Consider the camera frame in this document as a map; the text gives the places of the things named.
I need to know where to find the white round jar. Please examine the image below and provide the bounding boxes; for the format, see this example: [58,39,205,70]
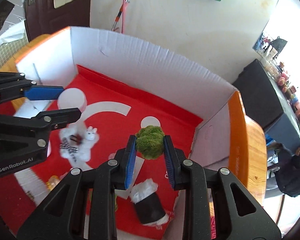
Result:
[57,88,87,113]

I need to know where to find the black draped side table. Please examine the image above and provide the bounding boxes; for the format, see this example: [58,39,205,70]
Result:
[233,59,300,152]

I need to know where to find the black white furry roll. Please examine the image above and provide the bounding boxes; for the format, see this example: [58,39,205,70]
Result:
[129,178,169,228]

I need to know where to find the white fluffy plush with bow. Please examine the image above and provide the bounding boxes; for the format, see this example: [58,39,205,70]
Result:
[59,126,100,163]

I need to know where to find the pink yellow doll toy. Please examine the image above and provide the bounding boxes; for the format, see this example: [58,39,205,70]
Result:
[46,176,61,191]

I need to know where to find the white orange cardboard box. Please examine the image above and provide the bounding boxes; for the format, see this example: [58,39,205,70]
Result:
[13,26,248,240]

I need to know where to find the green yarn ball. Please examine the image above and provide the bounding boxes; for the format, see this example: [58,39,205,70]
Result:
[135,125,165,160]

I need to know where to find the red felt mat with smiley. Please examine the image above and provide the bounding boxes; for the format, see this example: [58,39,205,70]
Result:
[0,64,204,240]

